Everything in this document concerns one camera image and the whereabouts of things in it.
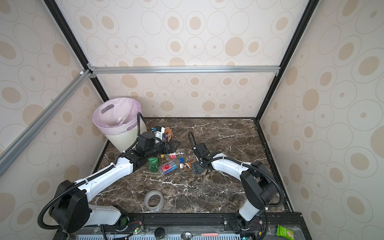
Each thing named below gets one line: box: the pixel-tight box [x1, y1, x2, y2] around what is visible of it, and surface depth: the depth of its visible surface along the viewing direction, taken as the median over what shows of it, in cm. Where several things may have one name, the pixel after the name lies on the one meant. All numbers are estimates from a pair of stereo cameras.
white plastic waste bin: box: [92, 97, 147, 153], surface depth 91 cm
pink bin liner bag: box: [92, 97, 143, 135], surface depth 93 cm
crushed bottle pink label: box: [161, 161, 178, 173], surface depth 90 cm
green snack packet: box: [276, 224, 295, 240], surface depth 71 cm
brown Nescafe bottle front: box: [184, 160, 198, 169], surface depth 91 cm
